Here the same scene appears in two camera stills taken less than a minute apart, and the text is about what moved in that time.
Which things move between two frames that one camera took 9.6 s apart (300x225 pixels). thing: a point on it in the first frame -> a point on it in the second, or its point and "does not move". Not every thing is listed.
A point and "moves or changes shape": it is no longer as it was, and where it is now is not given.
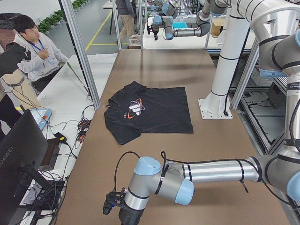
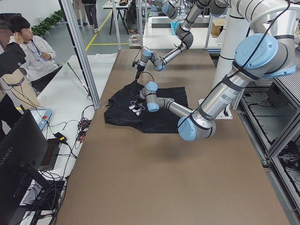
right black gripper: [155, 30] -> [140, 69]
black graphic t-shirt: [135, 109] moves or changes shape
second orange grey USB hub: [80, 137] does not move
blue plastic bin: [179, 25] does not move
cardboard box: [217, 26] does not move
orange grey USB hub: [84, 123] does not move
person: [126, 11] -> [86, 8]
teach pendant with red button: [41, 116] does not move
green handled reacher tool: [78, 78] does not move
